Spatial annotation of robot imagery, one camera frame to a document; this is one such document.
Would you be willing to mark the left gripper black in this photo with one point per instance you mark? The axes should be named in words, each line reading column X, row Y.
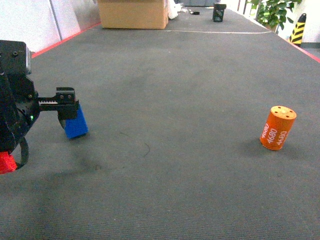
column 18, row 114

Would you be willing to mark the blue plastic part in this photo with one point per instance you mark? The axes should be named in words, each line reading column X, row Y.
column 76, row 127

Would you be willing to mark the orange cylinder cap 4680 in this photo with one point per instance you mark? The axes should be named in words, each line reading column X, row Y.
column 277, row 127

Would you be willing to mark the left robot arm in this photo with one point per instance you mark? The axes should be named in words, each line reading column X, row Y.
column 15, row 63

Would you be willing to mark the red plastic part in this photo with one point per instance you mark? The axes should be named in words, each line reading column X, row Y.
column 7, row 163

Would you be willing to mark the large open cardboard box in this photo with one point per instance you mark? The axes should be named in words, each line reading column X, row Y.
column 133, row 14

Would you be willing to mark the black small bin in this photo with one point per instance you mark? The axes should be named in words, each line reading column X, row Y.
column 218, row 12

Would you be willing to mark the potted green plant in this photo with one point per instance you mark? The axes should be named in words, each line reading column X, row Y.
column 273, row 13

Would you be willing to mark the yellow black traffic cone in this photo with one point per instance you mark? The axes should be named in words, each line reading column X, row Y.
column 296, row 36

